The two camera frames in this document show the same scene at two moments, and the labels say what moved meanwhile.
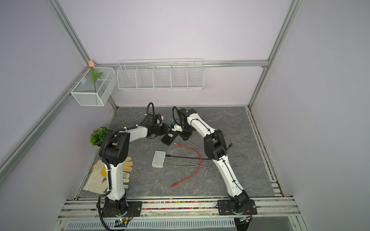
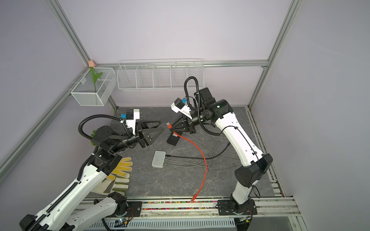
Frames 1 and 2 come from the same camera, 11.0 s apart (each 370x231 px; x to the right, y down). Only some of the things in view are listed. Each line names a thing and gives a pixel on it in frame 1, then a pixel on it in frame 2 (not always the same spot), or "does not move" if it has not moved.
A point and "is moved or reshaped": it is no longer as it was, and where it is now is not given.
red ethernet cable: x=178 y=183 -> x=194 y=198
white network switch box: x=158 y=158 does not move
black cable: x=193 y=158 does not move
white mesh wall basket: x=84 y=92 does not move
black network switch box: x=170 y=137 is moved or reshaped
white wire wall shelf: x=161 y=74 does not move
